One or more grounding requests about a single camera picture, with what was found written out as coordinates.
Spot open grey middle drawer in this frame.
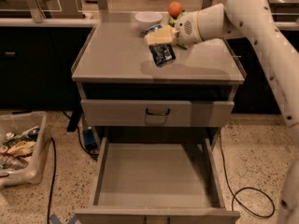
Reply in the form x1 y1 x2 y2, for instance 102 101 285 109
76 138 240 224

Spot blue power adapter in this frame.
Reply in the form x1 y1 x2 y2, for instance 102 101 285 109
82 129 97 151

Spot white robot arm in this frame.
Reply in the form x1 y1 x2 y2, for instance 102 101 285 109
145 0 299 146

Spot grey drawer cabinet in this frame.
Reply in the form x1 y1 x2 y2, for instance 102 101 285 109
70 10 247 147

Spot green chip bag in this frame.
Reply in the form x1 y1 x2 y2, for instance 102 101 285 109
168 11 188 49

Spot snack items in bin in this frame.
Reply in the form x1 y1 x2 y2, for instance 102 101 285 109
0 126 40 170

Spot blue pepsi can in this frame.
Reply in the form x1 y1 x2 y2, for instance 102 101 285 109
144 23 177 68

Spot orange fruit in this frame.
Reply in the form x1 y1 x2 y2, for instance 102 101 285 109
168 2 183 19

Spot black cable on floor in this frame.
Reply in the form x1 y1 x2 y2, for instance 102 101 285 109
219 133 276 218
46 136 57 224

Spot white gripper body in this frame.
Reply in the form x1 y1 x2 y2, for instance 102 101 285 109
175 11 203 45

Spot blue tape on floor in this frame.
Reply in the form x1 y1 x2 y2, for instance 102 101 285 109
50 214 78 224

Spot grey top drawer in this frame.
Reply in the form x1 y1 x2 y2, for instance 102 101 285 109
81 99 234 127

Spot clear plastic bin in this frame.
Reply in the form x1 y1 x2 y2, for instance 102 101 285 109
0 112 50 189

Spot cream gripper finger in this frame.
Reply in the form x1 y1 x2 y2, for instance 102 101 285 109
145 25 178 46

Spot black cable on right floor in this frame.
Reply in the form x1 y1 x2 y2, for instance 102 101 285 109
219 133 276 218

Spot white ceramic bowl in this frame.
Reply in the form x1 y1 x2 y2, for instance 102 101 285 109
135 11 163 31

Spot black drawer handle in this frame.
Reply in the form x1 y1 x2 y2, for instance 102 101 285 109
146 108 170 117

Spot black cable on left floor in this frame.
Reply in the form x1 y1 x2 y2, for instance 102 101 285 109
46 136 57 224

